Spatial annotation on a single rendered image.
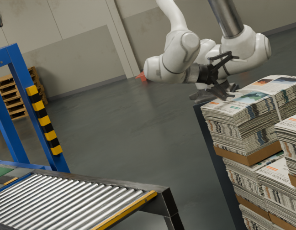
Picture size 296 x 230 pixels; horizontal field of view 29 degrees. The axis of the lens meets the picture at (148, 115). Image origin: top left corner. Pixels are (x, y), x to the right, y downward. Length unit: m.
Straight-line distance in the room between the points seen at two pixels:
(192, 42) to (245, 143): 0.46
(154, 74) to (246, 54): 0.62
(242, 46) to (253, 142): 0.56
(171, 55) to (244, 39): 0.63
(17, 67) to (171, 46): 1.66
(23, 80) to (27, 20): 8.25
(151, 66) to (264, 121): 0.49
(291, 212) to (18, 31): 10.21
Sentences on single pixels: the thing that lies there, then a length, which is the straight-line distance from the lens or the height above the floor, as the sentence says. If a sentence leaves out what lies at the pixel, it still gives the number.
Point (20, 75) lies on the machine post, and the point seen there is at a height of 1.36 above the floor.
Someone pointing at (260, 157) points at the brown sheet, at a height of 0.85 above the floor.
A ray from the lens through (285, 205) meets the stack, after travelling 2.13.
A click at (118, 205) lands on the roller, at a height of 0.80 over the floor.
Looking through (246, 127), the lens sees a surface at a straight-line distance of 2.23.
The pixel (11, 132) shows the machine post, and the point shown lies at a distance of 4.17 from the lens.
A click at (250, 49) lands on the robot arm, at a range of 2.65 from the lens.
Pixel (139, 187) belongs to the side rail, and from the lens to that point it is 2.56.
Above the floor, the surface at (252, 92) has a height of 1.06.
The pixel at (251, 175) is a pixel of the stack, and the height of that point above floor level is 0.80.
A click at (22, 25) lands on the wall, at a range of 11.87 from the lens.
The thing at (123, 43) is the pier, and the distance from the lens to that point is 10.93.
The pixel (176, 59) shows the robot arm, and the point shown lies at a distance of 2.06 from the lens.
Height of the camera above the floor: 1.64
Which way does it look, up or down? 13 degrees down
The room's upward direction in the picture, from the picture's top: 20 degrees counter-clockwise
